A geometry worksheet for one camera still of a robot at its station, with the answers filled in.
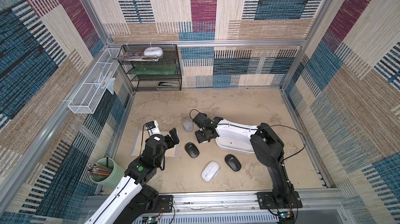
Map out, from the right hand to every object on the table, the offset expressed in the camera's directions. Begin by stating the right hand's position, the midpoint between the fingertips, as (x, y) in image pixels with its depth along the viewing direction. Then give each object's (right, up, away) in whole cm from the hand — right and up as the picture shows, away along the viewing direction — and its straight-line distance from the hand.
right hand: (201, 135), depth 94 cm
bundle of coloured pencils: (-45, -9, -27) cm, 53 cm away
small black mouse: (+17, -13, -10) cm, 23 cm away
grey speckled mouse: (-8, +7, +3) cm, 11 cm away
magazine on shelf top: (-38, +47, -2) cm, 60 cm away
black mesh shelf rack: (-42, +34, +25) cm, 60 cm away
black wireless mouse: (-5, -7, -5) cm, 10 cm away
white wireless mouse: (+5, -16, -13) cm, 21 cm away
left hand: (-16, +6, -17) cm, 24 cm away
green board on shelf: (-30, +40, +5) cm, 50 cm away
